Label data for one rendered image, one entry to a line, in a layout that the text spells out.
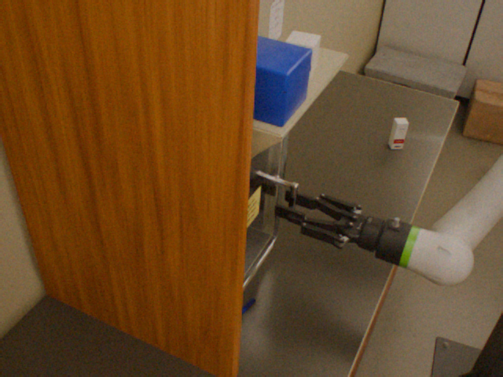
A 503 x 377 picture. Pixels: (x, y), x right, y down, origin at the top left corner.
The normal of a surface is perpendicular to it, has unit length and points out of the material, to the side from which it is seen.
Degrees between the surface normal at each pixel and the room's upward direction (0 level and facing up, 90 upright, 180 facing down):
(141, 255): 90
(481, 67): 90
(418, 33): 90
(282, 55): 0
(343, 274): 0
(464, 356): 0
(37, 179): 90
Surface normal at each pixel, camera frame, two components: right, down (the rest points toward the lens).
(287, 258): 0.05, -0.77
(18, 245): 0.90, 0.32
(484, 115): -0.39, 0.55
